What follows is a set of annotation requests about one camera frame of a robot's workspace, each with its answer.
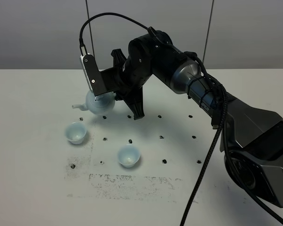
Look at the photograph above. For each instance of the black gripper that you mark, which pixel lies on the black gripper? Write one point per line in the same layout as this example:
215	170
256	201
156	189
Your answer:
133	72

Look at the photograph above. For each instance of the pale blue porcelain teapot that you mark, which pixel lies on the pale blue porcelain teapot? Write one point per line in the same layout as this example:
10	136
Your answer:
98	105

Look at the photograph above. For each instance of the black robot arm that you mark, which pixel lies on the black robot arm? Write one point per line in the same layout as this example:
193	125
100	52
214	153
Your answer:
251	138

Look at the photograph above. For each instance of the left pale blue teacup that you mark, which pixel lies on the left pale blue teacup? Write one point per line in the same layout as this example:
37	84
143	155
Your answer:
75	133

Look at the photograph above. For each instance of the pale blue teacup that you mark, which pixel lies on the pale blue teacup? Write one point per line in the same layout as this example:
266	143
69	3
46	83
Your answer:
75	133
128	156

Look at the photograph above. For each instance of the right pale blue teacup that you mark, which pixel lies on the right pale blue teacup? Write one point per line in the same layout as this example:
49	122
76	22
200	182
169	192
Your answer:
128	156

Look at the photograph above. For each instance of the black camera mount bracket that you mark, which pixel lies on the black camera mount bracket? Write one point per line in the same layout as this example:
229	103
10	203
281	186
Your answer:
101	82

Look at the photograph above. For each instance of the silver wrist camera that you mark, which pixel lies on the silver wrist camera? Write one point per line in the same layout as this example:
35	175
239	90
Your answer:
85	73

